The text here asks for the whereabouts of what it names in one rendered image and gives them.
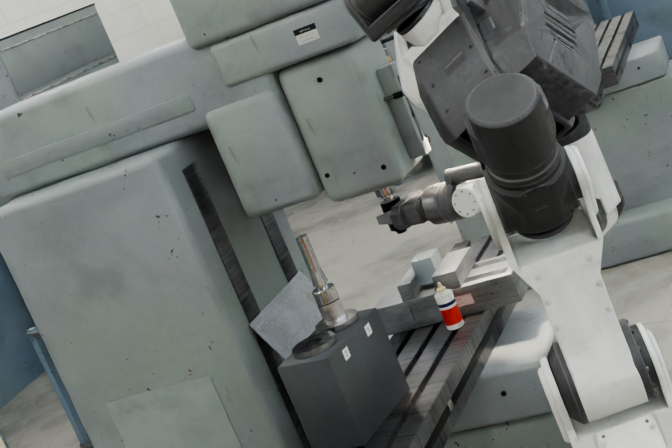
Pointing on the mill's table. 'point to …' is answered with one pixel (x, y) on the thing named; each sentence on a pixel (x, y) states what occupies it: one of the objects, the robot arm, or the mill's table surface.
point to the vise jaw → (454, 268)
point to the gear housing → (286, 41)
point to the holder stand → (344, 380)
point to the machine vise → (502, 293)
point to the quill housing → (347, 120)
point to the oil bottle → (448, 308)
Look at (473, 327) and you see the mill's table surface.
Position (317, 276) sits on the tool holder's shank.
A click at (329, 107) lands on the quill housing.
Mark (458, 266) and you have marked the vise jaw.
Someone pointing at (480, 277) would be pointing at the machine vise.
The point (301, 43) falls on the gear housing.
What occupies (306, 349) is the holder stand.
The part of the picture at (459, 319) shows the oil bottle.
